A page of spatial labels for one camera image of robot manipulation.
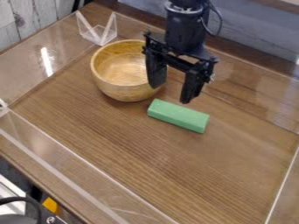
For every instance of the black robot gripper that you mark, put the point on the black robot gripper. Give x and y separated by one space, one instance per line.
179 47

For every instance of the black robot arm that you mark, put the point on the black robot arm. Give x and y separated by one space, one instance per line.
179 47

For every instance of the brown wooden bowl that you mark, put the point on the brown wooden bowl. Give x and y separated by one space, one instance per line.
118 67

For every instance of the green rectangular block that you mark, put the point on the green rectangular block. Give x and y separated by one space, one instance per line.
178 115

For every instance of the yellow and black device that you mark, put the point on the yellow and black device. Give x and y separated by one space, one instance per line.
58 210

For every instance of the clear acrylic corner bracket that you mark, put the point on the clear acrylic corner bracket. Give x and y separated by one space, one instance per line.
98 34

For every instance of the clear acrylic tray wall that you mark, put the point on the clear acrylic tray wall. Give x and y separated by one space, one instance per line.
83 189

